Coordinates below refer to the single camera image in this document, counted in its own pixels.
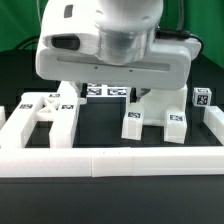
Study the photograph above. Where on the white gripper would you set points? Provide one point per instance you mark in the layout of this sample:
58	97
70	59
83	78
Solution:
164	68

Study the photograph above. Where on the white chair seat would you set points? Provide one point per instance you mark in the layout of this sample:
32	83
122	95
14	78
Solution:
151	109

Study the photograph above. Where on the white chair back frame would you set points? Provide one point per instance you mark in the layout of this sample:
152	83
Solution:
61	108

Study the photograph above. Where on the white tagged cube right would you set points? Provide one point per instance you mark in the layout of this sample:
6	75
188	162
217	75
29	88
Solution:
201	97

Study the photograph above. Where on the white front fence bar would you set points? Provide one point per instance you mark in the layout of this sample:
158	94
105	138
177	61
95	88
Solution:
111	162

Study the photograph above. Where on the white fence bar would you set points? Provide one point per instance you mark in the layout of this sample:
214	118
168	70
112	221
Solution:
111	162
2	117
214	120

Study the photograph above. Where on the white right fence bar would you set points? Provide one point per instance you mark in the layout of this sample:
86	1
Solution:
214	120

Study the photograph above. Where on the white left fence bar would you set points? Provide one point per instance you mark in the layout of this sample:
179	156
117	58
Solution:
2	117

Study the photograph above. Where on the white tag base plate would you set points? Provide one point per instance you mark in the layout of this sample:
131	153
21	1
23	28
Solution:
93	90

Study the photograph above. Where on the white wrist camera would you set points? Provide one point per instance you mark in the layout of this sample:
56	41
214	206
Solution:
70	25

